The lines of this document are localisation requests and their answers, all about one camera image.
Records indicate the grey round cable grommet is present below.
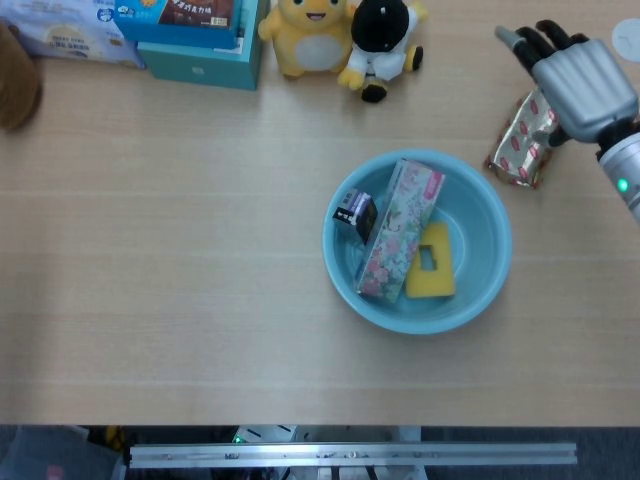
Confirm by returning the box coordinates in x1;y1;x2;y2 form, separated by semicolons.
610;18;640;64

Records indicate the blue cookie box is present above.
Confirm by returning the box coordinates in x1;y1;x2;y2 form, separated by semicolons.
113;0;261;51

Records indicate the teal cardboard box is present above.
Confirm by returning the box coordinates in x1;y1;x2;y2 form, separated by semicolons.
137;0;274;92

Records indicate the brown plush toy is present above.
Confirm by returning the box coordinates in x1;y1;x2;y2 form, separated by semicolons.
0;22;44;132

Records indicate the gold foil snack pack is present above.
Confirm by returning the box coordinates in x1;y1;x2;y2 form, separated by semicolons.
482;87;561;190

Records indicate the white tissue pack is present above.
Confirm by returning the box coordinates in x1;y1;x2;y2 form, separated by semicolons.
0;0;147;70

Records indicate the light blue plastic basin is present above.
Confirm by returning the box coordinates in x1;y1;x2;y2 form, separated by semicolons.
321;148;513;336

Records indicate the yellow plush dinosaur toy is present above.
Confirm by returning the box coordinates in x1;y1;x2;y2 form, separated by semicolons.
257;0;361;79

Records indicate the small black carton box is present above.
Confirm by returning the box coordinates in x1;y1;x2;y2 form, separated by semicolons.
332;187;380;246

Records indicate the aluminium rail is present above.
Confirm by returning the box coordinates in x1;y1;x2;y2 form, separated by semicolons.
128;442;578;470

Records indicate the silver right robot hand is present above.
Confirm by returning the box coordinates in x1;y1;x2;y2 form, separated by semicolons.
494;19;640;149

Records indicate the yellow sponge with rectangular hole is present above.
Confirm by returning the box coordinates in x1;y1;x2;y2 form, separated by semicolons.
404;222;457;301

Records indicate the long floral print box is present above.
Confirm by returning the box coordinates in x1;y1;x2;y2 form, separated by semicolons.
354;158;446;304

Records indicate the black and white plush doll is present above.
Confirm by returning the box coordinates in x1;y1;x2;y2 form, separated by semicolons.
337;0;430;104

